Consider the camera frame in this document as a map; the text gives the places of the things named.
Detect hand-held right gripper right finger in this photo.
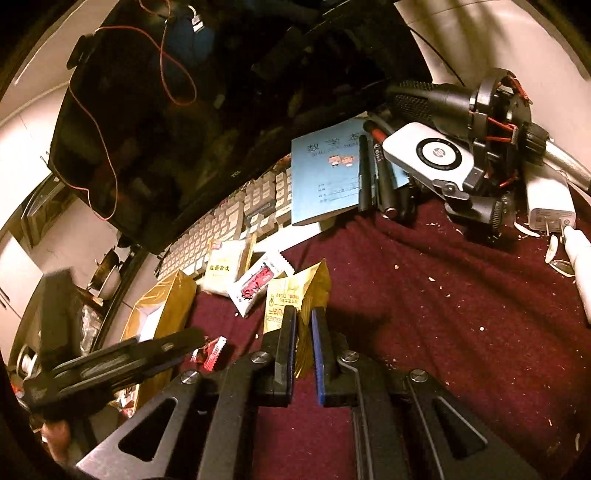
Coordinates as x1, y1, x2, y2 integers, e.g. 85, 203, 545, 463
310, 307, 541, 480

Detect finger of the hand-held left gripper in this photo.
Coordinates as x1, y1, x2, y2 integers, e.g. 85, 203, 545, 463
23, 328, 206, 409

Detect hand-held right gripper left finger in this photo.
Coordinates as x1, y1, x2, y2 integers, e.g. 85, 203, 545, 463
76, 305, 301, 480

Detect gold snack packet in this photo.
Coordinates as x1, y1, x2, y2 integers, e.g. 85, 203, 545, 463
263, 258, 333, 379

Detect gold cardboard box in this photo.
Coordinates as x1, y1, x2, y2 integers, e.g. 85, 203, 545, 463
108, 270, 198, 416

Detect person's left hand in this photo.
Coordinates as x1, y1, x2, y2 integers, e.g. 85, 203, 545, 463
41, 418, 75, 467

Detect metal bowl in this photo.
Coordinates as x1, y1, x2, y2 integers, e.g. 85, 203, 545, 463
90, 270, 123, 301

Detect white red snack packet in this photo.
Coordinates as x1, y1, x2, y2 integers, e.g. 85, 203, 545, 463
228, 249, 294, 318

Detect small red candy packet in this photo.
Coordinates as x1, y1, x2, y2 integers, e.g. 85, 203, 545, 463
191, 336, 229, 372

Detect pale cracker packet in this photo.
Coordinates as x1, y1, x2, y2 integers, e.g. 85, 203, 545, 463
199, 233, 257, 296

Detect range hood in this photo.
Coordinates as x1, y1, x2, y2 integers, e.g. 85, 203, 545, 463
21, 175, 93, 245

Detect beige grey keyboard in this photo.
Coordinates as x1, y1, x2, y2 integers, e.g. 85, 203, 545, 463
154, 159, 301, 282

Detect blue notebook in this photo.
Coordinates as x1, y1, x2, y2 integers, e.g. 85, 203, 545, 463
291, 117, 409, 227

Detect red black pen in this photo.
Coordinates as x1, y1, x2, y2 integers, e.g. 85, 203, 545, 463
364, 119, 393, 145

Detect black monitor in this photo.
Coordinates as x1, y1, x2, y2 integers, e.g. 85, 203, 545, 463
48, 0, 432, 254

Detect white device with round emblem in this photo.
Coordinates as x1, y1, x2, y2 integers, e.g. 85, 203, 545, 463
382, 122, 485, 192

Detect white charger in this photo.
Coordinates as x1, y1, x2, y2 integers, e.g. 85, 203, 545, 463
524, 168, 578, 234

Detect white tube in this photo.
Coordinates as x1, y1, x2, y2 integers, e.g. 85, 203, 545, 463
561, 226, 591, 324

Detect white wall cabinets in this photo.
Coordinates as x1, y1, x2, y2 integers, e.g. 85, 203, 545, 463
0, 106, 61, 352

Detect thin red cable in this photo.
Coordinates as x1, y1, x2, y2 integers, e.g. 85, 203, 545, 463
69, 25, 198, 221

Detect black microphone with shock mount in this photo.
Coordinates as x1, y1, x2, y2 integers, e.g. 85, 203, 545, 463
385, 67, 591, 190

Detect thin black cable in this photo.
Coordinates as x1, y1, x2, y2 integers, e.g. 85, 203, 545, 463
406, 25, 467, 86

